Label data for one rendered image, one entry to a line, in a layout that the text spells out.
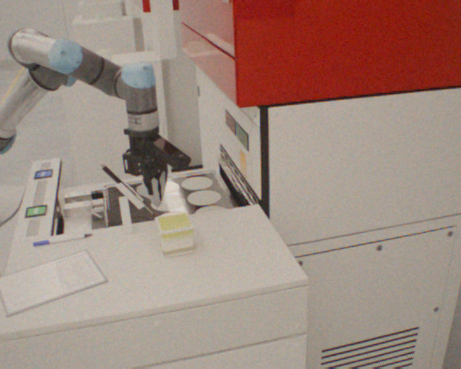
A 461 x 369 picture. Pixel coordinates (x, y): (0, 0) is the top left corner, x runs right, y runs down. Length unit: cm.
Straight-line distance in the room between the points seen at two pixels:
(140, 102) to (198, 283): 44
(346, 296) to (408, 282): 22
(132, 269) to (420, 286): 98
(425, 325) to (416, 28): 100
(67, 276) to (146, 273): 17
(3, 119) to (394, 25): 124
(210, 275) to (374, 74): 65
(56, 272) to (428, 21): 107
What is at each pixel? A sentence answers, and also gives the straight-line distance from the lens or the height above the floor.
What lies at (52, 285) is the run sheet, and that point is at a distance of 111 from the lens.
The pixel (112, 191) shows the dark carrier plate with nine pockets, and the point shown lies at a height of 90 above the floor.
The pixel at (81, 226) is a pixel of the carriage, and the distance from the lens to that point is 149.
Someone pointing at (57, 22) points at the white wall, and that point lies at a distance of 932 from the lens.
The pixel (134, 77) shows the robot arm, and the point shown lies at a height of 132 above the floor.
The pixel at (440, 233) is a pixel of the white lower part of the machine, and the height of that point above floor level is 77.
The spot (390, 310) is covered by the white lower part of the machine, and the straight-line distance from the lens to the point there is 174.
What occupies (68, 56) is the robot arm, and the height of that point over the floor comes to 137.
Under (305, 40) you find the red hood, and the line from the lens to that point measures 124.
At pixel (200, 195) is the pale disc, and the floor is 90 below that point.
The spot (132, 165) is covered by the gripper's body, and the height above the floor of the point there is 109.
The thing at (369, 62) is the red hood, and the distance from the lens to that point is 132.
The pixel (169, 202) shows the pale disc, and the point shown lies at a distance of 151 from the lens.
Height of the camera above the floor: 157
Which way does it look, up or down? 26 degrees down
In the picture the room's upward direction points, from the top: 3 degrees counter-clockwise
